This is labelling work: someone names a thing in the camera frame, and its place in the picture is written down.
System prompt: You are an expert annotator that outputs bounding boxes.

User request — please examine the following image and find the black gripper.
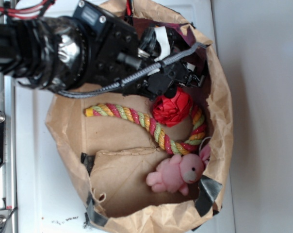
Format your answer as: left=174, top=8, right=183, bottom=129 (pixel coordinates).
left=71, top=0, right=197, bottom=100

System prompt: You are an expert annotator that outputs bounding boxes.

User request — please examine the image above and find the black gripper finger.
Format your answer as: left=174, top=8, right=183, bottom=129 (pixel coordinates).
left=178, top=71, right=205, bottom=87

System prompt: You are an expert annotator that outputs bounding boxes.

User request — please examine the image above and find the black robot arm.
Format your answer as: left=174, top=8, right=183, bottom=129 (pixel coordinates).
left=0, top=0, right=209, bottom=100

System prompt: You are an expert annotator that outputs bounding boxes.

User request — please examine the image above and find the red crumpled paper ball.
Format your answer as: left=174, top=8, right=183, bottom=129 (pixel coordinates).
left=152, top=87, right=193, bottom=127

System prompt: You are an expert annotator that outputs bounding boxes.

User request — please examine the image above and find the brown paper bag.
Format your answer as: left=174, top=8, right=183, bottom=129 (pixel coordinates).
left=46, top=0, right=233, bottom=233

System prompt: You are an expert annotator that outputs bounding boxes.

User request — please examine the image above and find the pink plush bunny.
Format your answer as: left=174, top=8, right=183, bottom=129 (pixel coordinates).
left=146, top=145, right=211, bottom=196

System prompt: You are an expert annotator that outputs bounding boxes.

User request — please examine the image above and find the multicolour twisted rope toy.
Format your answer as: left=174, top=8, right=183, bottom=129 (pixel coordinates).
left=84, top=103, right=207, bottom=155

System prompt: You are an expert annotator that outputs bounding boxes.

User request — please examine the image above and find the red wire bundle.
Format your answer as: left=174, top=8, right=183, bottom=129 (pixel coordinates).
left=0, top=0, right=57, bottom=19

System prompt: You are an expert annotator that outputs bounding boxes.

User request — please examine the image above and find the aluminium frame rail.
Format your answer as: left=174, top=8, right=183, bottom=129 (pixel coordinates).
left=0, top=0, right=18, bottom=233

